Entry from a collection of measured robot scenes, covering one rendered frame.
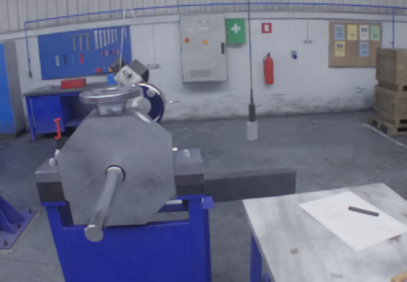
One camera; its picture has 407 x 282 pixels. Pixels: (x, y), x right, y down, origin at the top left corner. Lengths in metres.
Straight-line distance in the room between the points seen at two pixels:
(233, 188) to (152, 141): 0.68
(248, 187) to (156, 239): 0.61
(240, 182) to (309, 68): 5.31
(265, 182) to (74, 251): 1.06
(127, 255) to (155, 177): 0.43
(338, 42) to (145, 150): 6.13
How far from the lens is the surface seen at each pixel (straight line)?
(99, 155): 1.48
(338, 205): 1.67
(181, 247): 1.68
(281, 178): 2.01
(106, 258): 1.75
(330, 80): 7.28
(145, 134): 1.43
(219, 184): 1.94
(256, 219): 1.52
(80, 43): 6.85
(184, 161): 1.50
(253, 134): 2.43
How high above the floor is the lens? 1.63
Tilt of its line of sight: 15 degrees down
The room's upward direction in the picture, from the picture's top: 3 degrees counter-clockwise
